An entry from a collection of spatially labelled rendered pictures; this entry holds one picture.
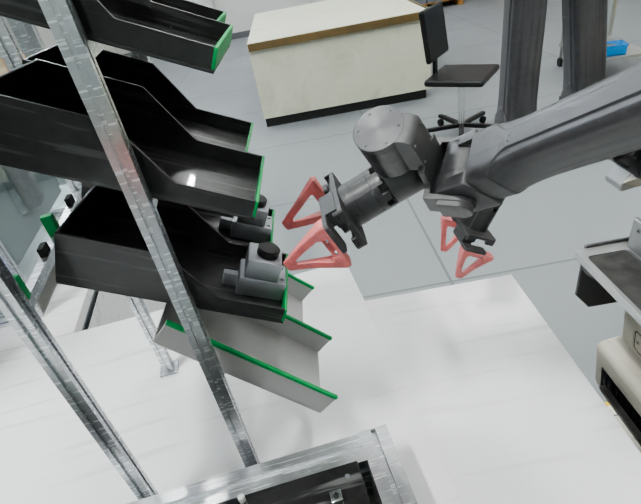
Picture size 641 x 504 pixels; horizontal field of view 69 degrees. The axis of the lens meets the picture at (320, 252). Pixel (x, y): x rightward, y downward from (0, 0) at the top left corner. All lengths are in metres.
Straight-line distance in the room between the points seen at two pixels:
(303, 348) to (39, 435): 0.59
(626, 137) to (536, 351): 0.66
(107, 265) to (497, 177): 0.44
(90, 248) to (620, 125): 0.53
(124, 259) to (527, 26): 0.67
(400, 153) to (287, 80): 4.50
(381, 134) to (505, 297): 0.71
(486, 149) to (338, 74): 4.54
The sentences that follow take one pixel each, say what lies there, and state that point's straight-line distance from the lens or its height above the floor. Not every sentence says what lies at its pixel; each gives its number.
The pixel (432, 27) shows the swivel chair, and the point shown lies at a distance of 4.03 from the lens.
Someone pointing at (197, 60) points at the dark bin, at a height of 1.52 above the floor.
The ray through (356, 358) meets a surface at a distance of 1.00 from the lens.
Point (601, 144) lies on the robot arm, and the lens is 0.45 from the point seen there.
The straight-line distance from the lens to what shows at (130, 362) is 1.19.
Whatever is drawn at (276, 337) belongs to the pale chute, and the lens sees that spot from 0.80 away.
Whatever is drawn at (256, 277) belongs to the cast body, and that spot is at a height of 1.24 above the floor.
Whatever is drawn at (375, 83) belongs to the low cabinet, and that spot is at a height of 0.25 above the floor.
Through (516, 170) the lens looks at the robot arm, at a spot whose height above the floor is 1.38.
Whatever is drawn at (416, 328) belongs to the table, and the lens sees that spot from 1.05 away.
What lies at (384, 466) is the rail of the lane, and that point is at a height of 0.95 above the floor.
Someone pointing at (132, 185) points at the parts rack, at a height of 1.42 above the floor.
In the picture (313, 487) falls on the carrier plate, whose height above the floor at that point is 0.97.
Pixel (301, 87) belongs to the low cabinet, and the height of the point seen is 0.35.
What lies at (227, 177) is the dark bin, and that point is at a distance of 0.60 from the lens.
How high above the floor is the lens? 1.60
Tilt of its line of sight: 34 degrees down
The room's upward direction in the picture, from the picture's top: 11 degrees counter-clockwise
